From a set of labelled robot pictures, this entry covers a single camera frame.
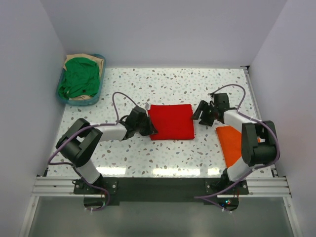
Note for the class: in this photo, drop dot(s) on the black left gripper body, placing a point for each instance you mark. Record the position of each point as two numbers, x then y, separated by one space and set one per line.
145 124

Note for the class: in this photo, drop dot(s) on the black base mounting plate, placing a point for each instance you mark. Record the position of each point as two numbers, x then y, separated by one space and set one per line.
118 190

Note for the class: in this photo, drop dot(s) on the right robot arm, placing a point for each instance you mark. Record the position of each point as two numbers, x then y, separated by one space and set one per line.
259 143

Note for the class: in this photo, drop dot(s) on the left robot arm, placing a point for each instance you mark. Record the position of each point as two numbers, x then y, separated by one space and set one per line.
79 142

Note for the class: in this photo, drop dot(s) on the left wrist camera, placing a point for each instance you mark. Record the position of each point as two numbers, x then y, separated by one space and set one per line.
146 106

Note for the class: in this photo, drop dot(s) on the beige t-shirt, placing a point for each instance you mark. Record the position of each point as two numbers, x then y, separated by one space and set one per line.
97 61

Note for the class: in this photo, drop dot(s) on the orange folded t-shirt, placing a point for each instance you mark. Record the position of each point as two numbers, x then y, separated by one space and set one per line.
230 141

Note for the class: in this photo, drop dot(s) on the blue plastic basket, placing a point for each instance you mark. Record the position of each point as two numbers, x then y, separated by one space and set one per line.
102 71

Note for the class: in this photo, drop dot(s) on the green t-shirt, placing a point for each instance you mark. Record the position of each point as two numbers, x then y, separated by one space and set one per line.
81 78

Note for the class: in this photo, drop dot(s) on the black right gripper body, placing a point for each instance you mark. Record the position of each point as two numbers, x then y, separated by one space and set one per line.
206 112

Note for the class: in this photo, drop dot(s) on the red t-shirt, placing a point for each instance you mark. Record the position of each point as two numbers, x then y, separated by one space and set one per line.
173 122

